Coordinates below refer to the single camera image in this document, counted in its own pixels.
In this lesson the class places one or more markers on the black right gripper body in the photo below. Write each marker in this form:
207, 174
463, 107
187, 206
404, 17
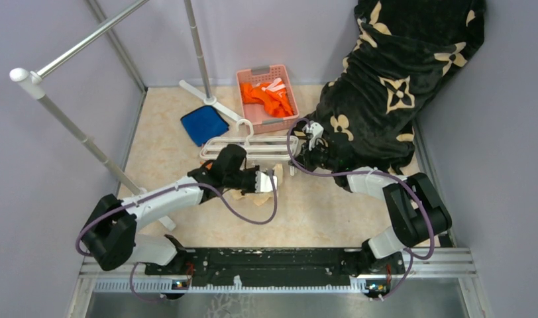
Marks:
316, 158

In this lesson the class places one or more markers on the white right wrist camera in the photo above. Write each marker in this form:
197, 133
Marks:
315, 131

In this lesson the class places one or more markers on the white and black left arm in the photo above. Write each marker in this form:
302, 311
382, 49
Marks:
111, 233

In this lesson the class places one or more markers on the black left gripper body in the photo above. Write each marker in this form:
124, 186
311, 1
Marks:
248, 179

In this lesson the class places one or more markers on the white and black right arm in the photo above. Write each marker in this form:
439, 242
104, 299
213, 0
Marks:
415, 209

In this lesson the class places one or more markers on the cream boxer underwear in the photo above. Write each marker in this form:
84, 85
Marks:
261, 198

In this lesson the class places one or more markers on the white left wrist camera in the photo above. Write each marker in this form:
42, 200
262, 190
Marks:
268, 181

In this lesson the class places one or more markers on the black floral blanket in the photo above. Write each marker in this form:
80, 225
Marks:
405, 53

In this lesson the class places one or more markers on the white plastic clip hanger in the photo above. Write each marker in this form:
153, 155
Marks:
258, 148

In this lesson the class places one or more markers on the orange garment in basket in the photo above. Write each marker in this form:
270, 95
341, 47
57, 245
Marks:
274, 100

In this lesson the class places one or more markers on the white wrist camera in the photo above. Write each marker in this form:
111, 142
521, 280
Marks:
268, 181
315, 131

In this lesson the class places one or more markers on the pink plastic basket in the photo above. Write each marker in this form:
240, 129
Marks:
274, 75

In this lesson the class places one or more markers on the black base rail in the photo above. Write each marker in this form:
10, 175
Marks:
276, 267

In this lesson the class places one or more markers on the blue folded cloth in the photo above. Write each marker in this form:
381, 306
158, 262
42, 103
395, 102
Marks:
203, 124

